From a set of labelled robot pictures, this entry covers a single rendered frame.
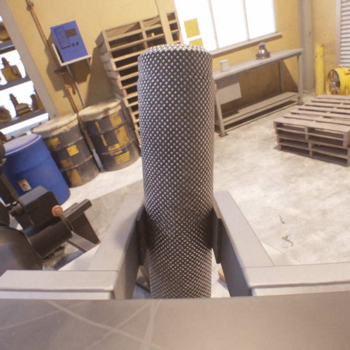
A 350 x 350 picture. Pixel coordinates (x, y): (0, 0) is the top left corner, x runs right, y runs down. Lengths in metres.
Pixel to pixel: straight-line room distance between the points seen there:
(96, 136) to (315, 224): 2.78
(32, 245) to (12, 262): 0.36
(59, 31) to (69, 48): 0.26
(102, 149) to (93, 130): 0.29
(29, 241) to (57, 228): 0.19
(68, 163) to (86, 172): 0.28
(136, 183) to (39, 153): 1.18
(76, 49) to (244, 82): 3.40
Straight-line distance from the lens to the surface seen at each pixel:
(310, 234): 2.62
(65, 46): 4.51
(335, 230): 2.68
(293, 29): 6.59
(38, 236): 1.97
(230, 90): 4.88
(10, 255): 1.70
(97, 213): 3.26
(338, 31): 6.23
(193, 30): 5.38
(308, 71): 6.71
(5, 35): 8.34
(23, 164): 3.14
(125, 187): 3.13
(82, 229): 2.88
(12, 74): 8.31
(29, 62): 4.65
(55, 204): 1.93
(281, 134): 3.93
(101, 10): 4.87
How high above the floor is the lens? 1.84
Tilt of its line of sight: 28 degrees down
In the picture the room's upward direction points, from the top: 17 degrees counter-clockwise
